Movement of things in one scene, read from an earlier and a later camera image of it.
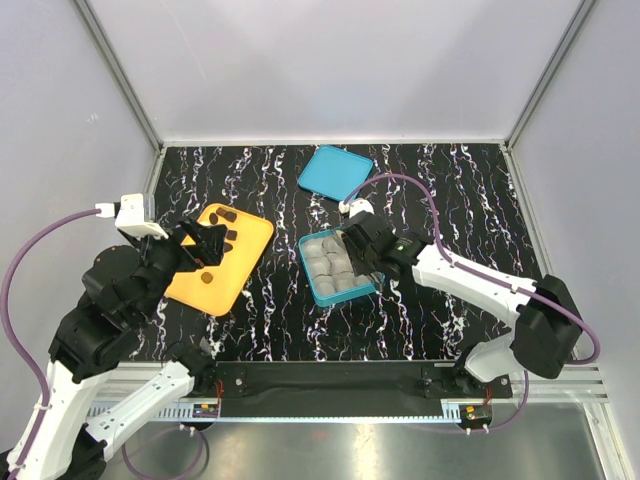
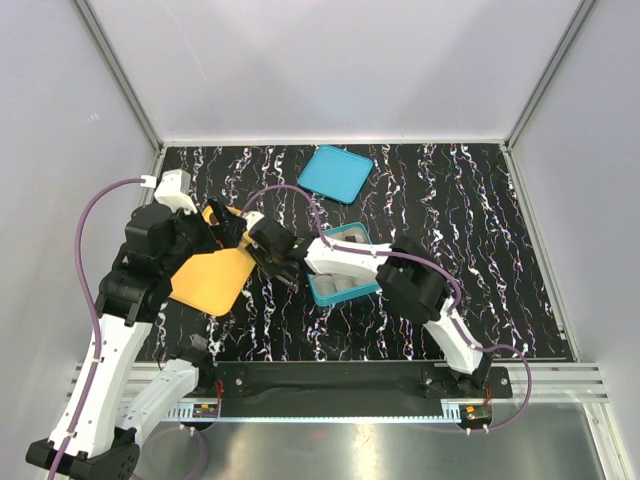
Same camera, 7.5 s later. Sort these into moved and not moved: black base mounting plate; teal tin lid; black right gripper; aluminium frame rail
Moved: black right gripper
Not moved: black base mounting plate; teal tin lid; aluminium frame rail
